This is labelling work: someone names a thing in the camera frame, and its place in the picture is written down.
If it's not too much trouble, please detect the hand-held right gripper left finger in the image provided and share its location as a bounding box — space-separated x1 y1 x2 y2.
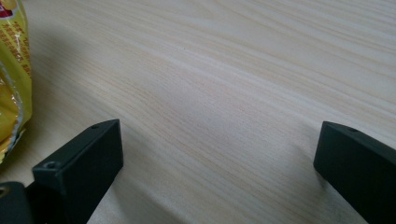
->
31 119 124 224

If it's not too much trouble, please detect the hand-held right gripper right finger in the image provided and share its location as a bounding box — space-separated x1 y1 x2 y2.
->
313 120 396 224

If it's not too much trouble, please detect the yellow snack bag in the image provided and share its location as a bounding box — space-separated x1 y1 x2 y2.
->
0 0 34 164

